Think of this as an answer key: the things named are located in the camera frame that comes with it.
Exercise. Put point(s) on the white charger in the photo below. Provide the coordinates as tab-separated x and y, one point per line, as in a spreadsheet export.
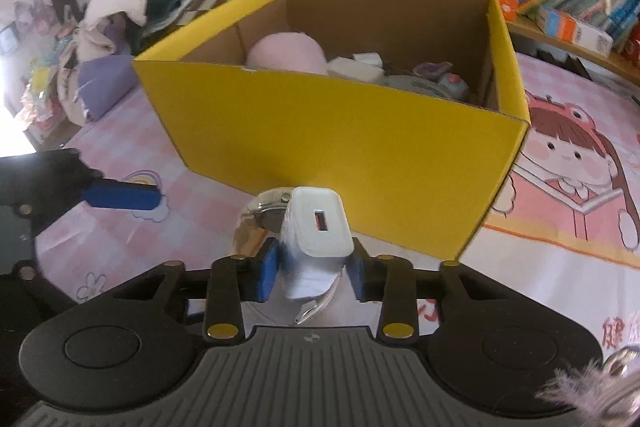
320	227

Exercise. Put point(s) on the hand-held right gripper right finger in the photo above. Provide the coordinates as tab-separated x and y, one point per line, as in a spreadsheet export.
359	279

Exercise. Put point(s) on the yellow cardboard box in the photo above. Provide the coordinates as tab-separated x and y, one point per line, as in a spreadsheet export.
325	142

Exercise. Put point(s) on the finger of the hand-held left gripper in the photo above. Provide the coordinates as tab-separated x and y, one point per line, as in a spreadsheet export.
125	198

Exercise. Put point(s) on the orange and white box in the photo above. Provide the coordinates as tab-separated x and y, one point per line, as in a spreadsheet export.
570	29

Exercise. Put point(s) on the grey toy with pink knobs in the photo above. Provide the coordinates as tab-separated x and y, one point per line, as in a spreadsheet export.
452	87

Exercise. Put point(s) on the pale green round dish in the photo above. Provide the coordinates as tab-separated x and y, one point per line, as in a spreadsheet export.
410	84

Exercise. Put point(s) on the small purple toy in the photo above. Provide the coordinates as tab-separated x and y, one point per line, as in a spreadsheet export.
431	69

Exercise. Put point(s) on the pink cartoon desk mat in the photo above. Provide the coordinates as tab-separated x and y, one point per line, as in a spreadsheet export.
150	147

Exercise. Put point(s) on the purple cushion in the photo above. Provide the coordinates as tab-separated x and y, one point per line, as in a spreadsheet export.
105	82

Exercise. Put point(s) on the small orange box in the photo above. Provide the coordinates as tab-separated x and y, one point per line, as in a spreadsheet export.
505	4

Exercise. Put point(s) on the clear tape roll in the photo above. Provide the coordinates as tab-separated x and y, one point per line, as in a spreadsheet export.
250	232

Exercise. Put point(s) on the small white block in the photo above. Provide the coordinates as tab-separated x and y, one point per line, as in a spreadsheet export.
367	58

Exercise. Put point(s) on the pink plush toy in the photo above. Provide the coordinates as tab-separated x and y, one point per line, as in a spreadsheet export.
285	52

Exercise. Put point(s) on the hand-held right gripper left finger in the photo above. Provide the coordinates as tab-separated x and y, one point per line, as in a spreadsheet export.
267	272

